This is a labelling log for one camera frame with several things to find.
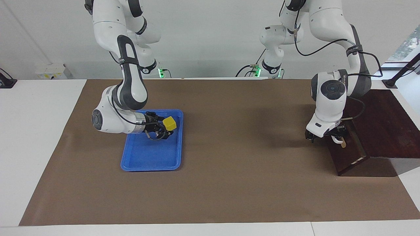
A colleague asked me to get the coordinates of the yellow block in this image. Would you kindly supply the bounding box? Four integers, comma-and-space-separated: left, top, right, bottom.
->
163, 116, 178, 131

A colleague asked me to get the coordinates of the dark wooden drawer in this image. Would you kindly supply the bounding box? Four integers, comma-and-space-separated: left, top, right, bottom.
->
325, 120, 370, 176

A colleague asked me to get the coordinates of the dark wooden drawer cabinet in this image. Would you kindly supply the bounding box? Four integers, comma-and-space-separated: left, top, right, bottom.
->
325, 88, 420, 177

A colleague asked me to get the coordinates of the blue plastic tray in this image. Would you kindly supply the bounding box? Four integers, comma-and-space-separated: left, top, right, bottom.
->
120, 109, 184, 172

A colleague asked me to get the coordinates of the brown paper table mat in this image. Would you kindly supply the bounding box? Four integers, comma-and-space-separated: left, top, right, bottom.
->
19, 78, 420, 226

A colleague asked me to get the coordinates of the window with green foliage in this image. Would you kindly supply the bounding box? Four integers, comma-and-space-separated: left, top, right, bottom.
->
387, 23, 420, 63

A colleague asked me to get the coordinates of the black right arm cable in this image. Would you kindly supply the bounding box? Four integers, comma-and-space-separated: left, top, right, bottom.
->
110, 51, 165, 142

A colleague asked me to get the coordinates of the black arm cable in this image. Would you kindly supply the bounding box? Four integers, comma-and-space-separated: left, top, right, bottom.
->
110, 51, 165, 142
294, 13, 384, 120

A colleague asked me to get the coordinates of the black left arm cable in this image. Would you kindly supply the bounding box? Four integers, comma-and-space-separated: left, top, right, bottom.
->
294, 13, 384, 120

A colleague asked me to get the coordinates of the black left base cable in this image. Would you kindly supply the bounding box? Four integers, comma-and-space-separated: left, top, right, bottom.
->
235, 49, 267, 78

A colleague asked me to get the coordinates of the white wall socket box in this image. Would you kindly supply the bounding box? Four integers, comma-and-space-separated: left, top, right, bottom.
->
35, 64, 68, 80

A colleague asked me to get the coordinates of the black clamp mount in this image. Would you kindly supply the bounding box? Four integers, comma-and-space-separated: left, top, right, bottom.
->
0, 68, 17, 89

